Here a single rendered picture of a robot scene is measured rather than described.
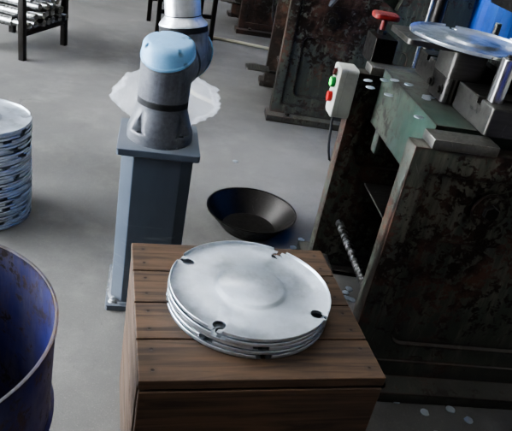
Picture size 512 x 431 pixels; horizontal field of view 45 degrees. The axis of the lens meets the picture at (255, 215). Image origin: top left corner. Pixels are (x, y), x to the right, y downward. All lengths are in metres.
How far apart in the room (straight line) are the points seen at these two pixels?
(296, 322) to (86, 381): 0.57
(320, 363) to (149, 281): 0.34
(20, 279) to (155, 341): 0.23
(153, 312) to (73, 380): 0.42
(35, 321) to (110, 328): 0.61
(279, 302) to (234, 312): 0.09
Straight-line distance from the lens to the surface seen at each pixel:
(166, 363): 0.99
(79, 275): 1.75
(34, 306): 0.98
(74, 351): 1.52
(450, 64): 1.47
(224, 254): 1.19
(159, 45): 1.38
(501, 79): 1.35
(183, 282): 1.09
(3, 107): 2.00
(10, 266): 1.00
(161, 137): 1.41
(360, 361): 1.08
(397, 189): 1.30
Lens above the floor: 1.02
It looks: 28 degrees down
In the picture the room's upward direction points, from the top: 11 degrees clockwise
